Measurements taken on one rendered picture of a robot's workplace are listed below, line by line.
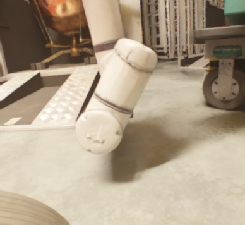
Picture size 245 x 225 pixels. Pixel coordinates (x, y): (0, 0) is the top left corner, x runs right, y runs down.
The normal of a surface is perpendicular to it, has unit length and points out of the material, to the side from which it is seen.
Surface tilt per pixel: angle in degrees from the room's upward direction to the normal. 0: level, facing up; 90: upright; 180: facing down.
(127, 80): 89
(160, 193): 0
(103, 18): 91
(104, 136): 86
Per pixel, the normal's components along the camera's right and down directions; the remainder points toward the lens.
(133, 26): 0.33, 0.25
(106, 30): 0.04, 0.31
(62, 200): -0.08, -0.95
